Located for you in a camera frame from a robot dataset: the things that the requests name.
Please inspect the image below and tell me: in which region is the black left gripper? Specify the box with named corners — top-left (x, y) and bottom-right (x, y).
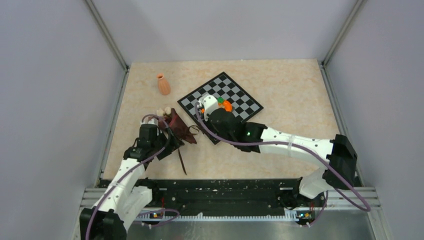
top-left (151, 125), bottom-right (184, 160)

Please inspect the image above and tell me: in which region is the brown ribbon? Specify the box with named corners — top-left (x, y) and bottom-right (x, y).
top-left (177, 124), bottom-right (200, 176)

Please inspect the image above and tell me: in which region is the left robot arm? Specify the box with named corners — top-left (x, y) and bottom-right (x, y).
top-left (79, 121), bottom-right (180, 240)

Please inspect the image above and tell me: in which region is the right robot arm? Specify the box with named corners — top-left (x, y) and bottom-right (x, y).
top-left (206, 108), bottom-right (358, 206)

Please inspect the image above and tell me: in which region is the peach ribbed vase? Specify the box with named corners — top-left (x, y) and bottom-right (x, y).
top-left (156, 73), bottom-right (171, 96)

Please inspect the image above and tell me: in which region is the black white chessboard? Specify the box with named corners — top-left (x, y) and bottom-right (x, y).
top-left (177, 72), bottom-right (264, 134)

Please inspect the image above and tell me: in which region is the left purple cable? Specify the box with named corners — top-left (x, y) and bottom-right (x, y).
top-left (84, 114), bottom-right (180, 240)

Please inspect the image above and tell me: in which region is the purple cable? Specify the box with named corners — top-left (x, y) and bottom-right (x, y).
top-left (194, 102), bottom-right (372, 228)
top-left (84, 114), bottom-right (180, 240)

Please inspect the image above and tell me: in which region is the orange toy ring piece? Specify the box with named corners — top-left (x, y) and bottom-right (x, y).
top-left (200, 99), bottom-right (233, 114)

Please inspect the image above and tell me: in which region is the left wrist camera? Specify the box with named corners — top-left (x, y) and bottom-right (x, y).
top-left (140, 117), bottom-right (158, 126)

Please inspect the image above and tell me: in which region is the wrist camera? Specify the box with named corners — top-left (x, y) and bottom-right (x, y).
top-left (140, 117), bottom-right (158, 126)
top-left (198, 94), bottom-right (219, 122)

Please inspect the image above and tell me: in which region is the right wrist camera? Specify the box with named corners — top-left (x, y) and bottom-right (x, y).
top-left (198, 94), bottom-right (219, 122)

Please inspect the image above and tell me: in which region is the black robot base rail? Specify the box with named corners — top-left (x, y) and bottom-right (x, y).
top-left (135, 178), bottom-right (325, 217)

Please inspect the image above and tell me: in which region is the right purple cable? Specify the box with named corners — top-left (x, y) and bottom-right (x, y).
top-left (194, 102), bottom-right (372, 228)

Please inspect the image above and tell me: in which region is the aluminium frame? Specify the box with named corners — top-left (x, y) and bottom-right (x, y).
top-left (84, 0), bottom-right (393, 240)

